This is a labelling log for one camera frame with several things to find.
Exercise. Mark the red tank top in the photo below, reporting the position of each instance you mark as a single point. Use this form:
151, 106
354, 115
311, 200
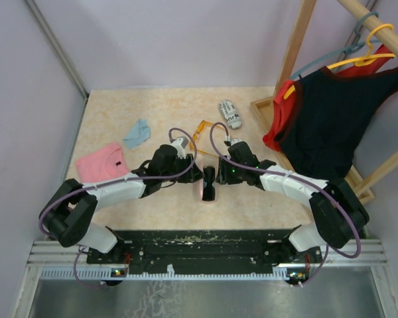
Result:
285, 98

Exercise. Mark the yellow hanger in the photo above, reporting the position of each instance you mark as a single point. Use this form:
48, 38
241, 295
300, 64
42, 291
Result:
369, 43

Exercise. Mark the orange sunglasses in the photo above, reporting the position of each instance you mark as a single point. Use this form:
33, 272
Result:
203, 124

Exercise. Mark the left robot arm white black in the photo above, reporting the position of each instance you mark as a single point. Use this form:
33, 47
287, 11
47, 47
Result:
68, 215

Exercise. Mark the pink glasses case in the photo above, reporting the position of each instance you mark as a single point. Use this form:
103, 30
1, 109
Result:
199, 192

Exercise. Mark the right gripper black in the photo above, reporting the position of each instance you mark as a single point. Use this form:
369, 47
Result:
223, 176

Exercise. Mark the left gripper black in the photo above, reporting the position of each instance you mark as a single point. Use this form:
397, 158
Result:
195, 175

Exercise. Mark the black sunglasses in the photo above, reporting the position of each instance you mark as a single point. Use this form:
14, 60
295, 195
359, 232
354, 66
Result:
209, 174

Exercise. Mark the teal hanger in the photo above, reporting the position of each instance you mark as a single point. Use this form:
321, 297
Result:
349, 49

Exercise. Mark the navy tank top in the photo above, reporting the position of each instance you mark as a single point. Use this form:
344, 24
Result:
329, 119

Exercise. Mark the newspaper print glasses case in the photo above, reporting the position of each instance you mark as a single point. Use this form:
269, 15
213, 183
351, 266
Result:
230, 114

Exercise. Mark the pink folded garment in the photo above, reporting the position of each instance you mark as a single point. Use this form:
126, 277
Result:
103, 164

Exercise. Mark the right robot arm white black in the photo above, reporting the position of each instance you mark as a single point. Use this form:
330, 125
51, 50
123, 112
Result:
338, 214

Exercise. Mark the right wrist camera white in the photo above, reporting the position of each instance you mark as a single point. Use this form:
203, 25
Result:
229, 141

